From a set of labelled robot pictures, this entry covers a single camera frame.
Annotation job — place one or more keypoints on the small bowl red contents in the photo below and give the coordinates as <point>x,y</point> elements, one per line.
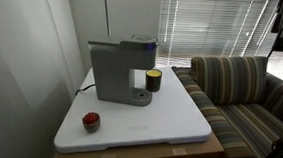
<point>91,122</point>

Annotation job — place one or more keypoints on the thin metal pole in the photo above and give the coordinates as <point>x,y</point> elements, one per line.
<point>107,18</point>

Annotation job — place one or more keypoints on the striped sofa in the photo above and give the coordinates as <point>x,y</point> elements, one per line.
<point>241,101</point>

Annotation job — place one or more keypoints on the grey coffee maker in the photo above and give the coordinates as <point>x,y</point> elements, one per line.
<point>114,62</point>

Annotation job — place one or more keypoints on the brown wooden table base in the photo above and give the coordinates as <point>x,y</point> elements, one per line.
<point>209,149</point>

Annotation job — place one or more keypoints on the black candle jar yellow wax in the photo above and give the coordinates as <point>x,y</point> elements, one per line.
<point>153,80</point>

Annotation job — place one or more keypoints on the white table board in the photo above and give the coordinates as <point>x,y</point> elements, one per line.
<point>172,117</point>

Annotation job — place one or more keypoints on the white window blinds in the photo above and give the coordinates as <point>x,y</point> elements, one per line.
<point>225,28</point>

